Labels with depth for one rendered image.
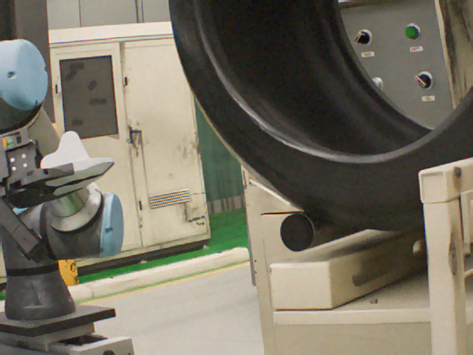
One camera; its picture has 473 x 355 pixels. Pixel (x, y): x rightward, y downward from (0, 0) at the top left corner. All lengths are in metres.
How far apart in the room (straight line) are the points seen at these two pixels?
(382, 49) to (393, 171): 0.96
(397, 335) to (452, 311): 1.49
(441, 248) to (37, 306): 1.43
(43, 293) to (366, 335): 0.66
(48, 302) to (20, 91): 0.51
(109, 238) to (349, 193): 0.78
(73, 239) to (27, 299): 0.17
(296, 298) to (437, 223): 0.71
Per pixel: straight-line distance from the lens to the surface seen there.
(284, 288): 1.25
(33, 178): 1.22
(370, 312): 1.18
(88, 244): 1.85
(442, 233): 0.54
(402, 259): 1.35
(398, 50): 2.01
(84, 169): 1.23
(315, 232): 1.22
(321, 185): 1.14
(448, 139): 1.05
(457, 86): 1.50
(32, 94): 1.58
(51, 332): 1.89
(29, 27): 7.16
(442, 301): 0.55
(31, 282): 1.91
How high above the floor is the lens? 1.04
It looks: 3 degrees down
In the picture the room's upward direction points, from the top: 7 degrees counter-clockwise
